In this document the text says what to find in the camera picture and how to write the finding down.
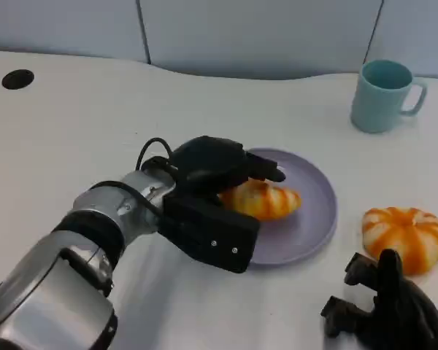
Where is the orange white toy bread roll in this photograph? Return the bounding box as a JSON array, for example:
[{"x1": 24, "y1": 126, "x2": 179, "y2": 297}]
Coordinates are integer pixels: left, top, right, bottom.
[
  {"x1": 361, "y1": 206, "x2": 438, "y2": 276},
  {"x1": 218, "y1": 180, "x2": 302, "y2": 222}
]

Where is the black table cable hole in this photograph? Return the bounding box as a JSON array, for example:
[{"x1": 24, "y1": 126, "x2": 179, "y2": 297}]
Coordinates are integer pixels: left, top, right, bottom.
[{"x1": 1, "y1": 69, "x2": 35, "y2": 90}]

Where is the pale blue desk partition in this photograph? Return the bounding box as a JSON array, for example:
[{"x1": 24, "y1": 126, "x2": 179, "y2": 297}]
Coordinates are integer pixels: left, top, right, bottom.
[{"x1": 0, "y1": 0, "x2": 438, "y2": 82}]

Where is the pale green mug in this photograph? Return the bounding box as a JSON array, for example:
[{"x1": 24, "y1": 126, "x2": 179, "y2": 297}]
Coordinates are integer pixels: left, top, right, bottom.
[{"x1": 350, "y1": 59, "x2": 429, "y2": 134}]

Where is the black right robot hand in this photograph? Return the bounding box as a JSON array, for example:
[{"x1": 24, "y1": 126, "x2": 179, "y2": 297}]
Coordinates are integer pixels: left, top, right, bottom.
[{"x1": 320, "y1": 249, "x2": 438, "y2": 350}]

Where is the lilac plate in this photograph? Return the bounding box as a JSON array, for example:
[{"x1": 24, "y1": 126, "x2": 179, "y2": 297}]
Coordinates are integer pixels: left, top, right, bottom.
[{"x1": 240, "y1": 147, "x2": 339, "y2": 271}]

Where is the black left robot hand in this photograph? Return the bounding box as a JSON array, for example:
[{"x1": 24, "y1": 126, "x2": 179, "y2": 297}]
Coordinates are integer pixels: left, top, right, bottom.
[{"x1": 169, "y1": 135, "x2": 288, "y2": 200}]

